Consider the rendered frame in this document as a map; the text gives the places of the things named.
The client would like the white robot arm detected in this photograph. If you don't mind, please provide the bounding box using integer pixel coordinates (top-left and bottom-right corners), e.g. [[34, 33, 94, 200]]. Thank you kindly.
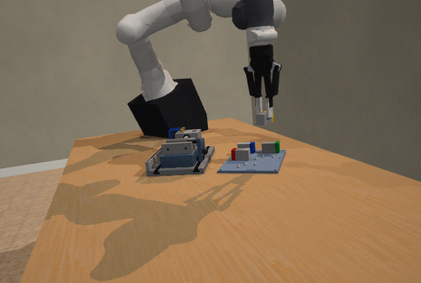
[[116, 0, 286, 101]]

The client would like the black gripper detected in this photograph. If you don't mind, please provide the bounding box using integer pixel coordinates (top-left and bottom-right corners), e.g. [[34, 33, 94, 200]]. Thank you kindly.
[[243, 44, 282, 118]]

